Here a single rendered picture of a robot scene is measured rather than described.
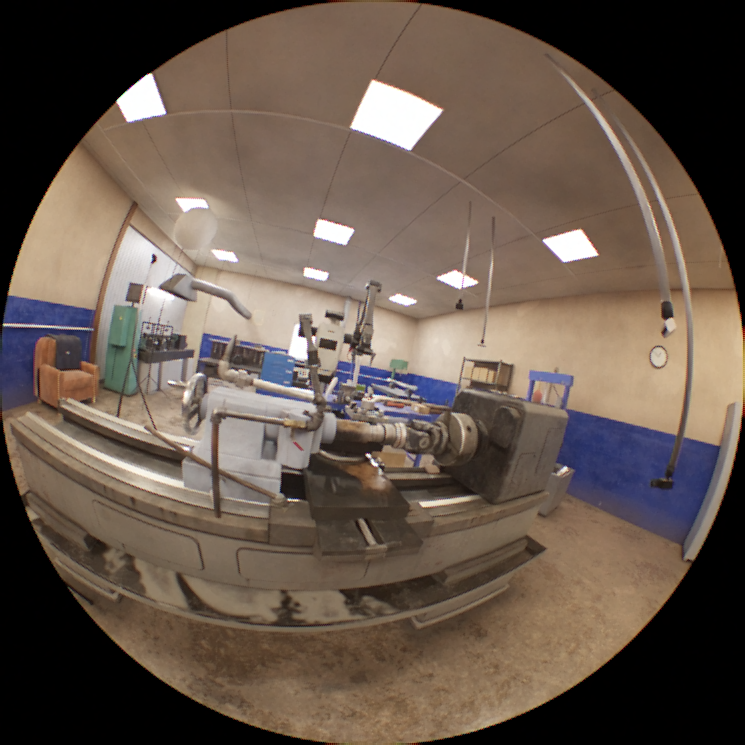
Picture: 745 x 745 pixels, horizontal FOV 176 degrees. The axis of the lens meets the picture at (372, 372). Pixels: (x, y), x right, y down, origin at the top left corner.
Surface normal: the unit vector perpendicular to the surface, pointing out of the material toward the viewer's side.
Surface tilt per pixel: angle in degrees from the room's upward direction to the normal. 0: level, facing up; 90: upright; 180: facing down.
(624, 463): 90
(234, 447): 66
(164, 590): 0
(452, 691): 0
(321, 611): 0
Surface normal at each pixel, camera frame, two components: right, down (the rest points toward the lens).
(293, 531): 0.33, 0.10
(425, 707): 0.21, -0.98
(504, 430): -0.92, -0.18
